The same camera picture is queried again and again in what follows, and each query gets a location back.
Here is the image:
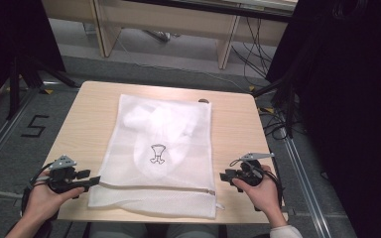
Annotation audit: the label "black metal stand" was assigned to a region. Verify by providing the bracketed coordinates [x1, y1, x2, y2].
[251, 75, 300, 139]
[6, 54, 80, 121]

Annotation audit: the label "metal floor rail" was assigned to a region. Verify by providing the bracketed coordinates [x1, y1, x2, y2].
[0, 87, 42, 178]
[281, 135, 334, 238]

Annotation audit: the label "grey power strip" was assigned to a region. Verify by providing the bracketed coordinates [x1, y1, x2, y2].
[143, 29, 182, 44]

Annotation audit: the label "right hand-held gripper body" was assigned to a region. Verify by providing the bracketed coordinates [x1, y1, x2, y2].
[236, 152, 275, 186]

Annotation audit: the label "black floor cables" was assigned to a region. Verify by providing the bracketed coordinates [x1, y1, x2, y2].
[258, 107, 294, 141]

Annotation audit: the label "person's left hand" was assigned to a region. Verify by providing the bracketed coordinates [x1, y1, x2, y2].
[24, 172, 85, 224]

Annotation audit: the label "beige wooden desk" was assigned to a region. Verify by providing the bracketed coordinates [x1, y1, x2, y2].
[41, 0, 299, 70]

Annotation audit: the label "black curtain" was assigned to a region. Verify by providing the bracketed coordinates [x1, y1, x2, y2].
[266, 0, 381, 238]
[0, 0, 66, 115]

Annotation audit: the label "white mesh laundry bag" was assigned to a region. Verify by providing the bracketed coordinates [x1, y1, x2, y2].
[87, 93, 226, 220]

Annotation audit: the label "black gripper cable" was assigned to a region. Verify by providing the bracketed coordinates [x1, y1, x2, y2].
[260, 169, 286, 212]
[20, 161, 56, 221]

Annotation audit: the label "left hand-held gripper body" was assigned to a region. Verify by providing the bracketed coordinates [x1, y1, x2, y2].
[48, 155, 83, 194]

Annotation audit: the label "person's right hand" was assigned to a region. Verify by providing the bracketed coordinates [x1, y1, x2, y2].
[231, 165, 283, 222]

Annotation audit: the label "bundle of black cables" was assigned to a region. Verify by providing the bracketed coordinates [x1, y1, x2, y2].
[230, 16, 279, 88]

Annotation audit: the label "person's grey trousers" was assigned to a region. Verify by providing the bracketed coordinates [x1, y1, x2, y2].
[88, 222, 227, 238]

